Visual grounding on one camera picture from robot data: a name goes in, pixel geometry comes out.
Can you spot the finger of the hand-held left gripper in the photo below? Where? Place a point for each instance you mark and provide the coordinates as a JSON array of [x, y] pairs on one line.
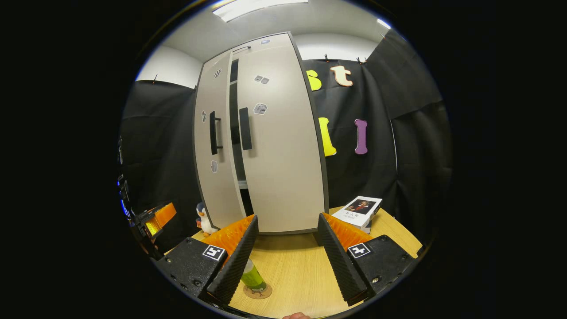
[[165, 214]]

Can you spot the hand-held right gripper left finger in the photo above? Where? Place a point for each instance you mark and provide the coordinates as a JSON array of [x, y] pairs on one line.
[[234, 261]]

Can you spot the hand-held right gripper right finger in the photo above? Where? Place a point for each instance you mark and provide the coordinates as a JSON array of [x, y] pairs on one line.
[[339, 261]]

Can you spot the green label plastic bottle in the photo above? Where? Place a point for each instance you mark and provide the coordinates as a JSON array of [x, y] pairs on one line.
[[253, 277]]

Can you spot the grey cabinet door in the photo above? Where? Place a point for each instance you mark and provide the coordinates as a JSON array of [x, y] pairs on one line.
[[219, 186], [283, 168]]

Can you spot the grey cabinet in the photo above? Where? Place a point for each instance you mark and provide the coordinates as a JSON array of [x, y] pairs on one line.
[[233, 93]]

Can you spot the grey cabinet shelf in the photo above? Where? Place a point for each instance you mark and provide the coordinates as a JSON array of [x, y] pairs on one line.
[[242, 184]]

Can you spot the grey cabinet drawer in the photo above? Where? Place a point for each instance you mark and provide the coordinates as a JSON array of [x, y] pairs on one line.
[[277, 40]]

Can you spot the penguin plush toy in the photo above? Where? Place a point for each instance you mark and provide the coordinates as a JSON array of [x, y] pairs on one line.
[[206, 219]]

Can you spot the white portrait cover book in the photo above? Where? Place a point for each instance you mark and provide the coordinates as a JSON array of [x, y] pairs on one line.
[[356, 212]]

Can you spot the black backdrop cloth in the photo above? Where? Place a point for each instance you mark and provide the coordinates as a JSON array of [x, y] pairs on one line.
[[416, 155]]

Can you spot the ceiling light panel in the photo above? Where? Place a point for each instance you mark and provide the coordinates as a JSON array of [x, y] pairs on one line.
[[261, 8], [383, 23]]

